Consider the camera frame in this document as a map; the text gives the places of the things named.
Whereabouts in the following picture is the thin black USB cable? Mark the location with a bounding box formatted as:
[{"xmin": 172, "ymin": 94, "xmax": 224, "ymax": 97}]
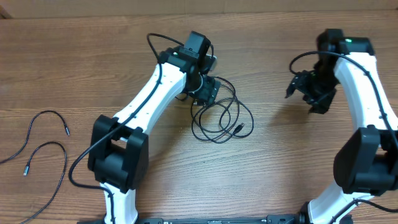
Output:
[{"xmin": 0, "ymin": 110, "xmax": 71, "ymax": 224}]

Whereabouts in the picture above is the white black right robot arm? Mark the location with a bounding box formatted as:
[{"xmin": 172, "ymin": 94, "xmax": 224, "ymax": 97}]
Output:
[{"xmin": 286, "ymin": 35, "xmax": 397, "ymax": 223}]

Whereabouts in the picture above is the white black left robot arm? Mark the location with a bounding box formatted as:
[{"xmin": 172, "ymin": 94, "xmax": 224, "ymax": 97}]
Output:
[{"xmin": 88, "ymin": 46, "xmax": 220, "ymax": 223}]

